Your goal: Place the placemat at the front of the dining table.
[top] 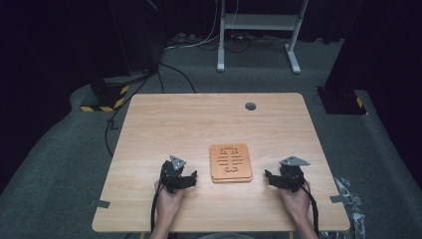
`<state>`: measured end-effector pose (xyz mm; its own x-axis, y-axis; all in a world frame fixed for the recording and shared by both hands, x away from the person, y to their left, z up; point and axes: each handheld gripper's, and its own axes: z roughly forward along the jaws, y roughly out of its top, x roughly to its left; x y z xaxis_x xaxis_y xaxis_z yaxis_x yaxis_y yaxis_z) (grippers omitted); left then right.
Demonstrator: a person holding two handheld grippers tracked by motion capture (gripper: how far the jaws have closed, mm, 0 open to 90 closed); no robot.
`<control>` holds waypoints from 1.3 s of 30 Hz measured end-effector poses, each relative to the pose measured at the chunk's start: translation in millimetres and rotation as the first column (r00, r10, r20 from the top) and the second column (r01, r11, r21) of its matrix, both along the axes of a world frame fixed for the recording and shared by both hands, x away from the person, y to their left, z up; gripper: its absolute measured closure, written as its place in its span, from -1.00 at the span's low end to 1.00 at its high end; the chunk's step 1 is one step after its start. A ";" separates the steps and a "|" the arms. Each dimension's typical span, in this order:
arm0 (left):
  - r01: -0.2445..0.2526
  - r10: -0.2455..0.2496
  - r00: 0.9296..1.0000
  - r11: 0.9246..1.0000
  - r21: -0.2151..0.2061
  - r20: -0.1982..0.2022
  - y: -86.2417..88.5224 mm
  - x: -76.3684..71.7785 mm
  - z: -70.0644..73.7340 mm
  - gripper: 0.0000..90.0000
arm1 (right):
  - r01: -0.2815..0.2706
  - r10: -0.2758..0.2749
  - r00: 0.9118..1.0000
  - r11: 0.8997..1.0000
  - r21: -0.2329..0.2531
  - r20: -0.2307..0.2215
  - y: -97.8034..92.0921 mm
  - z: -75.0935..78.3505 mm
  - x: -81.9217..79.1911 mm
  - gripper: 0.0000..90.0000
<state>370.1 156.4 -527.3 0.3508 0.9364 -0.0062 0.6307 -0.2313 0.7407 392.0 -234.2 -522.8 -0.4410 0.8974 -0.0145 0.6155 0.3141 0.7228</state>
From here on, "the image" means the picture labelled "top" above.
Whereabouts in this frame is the black floor cable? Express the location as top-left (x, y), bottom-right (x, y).
top-left (157, 61), bottom-right (197, 95)
top-left (104, 74), bottom-right (152, 157)

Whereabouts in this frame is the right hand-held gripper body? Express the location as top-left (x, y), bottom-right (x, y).
top-left (278, 155), bottom-right (312, 194)

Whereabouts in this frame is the black stand base striped edge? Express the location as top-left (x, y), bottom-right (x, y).
top-left (80, 76), bottom-right (131, 114)
top-left (316, 86), bottom-right (368, 117)

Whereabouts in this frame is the clear plastic bag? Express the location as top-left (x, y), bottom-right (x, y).
top-left (333, 176), bottom-right (366, 239)

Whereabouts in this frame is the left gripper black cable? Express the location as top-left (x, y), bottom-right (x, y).
top-left (149, 180), bottom-right (167, 234)

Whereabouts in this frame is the person's right hand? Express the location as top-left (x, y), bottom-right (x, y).
top-left (278, 180), bottom-right (313, 221)

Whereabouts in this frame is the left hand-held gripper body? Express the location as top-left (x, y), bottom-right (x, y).
top-left (159, 154), bottom-right (193, 195)

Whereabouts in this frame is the white metal stand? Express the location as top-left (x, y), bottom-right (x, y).
top-left (216, 0), bottom-right (311, 75)

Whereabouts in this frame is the person's left hand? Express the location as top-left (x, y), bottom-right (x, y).
top-left (153, 180), bottom-right (185, 221)

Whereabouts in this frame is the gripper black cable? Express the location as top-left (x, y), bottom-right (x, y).
top-left (300, 185), bottom-right (320, 238)
top-left (149, 180), bottom-right (167, 234)

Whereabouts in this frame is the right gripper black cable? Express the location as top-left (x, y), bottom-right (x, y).
top-left (300, 185), bottom-right (320, 238)

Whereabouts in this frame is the white cable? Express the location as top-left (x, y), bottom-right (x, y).
top-left (163, 0), bottom-right (223, 52)

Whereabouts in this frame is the bamboo coaster with cutouts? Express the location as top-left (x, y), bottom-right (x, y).
top-left (209, 142), bottom-right (253, 180)

